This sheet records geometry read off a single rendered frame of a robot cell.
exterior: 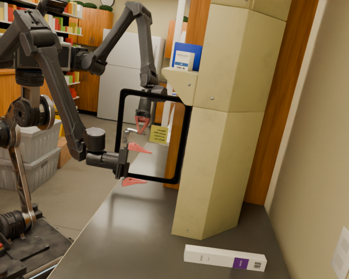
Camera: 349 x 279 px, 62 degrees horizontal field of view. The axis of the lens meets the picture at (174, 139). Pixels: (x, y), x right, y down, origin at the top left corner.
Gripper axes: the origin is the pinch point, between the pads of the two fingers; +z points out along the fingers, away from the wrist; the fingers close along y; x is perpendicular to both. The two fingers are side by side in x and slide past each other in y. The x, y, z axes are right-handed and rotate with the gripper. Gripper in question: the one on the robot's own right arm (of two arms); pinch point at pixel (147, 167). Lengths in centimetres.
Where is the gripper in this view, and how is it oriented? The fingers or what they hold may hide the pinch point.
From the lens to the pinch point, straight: 95.3
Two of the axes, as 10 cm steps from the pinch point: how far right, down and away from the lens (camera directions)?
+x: 0.8, -0.5, 10.0
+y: 1.7, -9.8, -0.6
